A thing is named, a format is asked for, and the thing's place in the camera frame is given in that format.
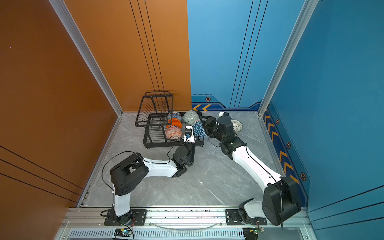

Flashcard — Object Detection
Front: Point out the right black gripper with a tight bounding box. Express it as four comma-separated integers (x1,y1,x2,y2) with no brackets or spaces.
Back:
199,115,226,144

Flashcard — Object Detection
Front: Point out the white lattice pattern bowl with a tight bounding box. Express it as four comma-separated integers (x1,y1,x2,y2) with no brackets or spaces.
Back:
232,120,243,133

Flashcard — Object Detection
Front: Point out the blue dotted pattern bowl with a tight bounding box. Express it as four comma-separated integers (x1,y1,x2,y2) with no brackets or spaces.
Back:
193,120,206,138

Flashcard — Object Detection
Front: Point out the red geometric pattern bowl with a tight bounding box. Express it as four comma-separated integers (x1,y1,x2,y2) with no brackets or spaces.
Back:
165,126,183,140

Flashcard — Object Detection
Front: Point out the black wire dish rack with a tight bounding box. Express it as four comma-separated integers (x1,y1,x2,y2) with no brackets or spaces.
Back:
135,91,186,149

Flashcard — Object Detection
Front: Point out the green geometric pattern bowl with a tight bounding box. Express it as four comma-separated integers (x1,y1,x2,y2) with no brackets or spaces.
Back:
183,110,200,126

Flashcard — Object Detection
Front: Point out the orange plastic bowl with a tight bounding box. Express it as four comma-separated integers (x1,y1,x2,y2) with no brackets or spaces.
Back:
167,118,182,129

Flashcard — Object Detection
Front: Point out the blue floral white bowl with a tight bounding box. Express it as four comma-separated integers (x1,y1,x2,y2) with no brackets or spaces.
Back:
167,112,183,121

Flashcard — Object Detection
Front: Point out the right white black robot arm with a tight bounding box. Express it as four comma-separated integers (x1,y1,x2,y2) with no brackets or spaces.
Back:
201,112,302,226

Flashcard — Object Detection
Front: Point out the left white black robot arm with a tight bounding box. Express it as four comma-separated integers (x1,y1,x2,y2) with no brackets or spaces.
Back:
106,142,196,225

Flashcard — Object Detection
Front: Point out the left green circuit board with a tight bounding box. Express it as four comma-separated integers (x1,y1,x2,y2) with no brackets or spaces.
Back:
114,228,134,240

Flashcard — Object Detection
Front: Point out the green circuit board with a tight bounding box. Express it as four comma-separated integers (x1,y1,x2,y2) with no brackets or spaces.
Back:
243,227,265,240
114,228,134,240

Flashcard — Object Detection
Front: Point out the right green circuit board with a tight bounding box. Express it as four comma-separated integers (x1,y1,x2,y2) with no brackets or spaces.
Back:
243,227,265,240

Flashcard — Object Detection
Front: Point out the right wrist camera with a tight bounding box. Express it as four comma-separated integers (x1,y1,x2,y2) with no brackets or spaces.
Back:
219,112,230,117

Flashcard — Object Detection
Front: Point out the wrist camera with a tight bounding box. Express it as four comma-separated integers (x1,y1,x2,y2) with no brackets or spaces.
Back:
184,126,195,143
219,112,230,117

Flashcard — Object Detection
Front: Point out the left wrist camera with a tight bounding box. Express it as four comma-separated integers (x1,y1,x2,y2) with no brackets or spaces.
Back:
184,126,195,143

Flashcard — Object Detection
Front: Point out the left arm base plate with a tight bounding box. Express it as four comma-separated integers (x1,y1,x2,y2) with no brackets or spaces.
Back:
100,209,147,226

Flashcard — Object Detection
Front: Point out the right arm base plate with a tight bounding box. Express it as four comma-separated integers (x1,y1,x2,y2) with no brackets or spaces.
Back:
225,209,267,226

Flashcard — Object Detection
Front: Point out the aluminium front rail frame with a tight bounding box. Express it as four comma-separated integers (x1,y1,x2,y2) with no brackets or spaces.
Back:
54,207,317,240

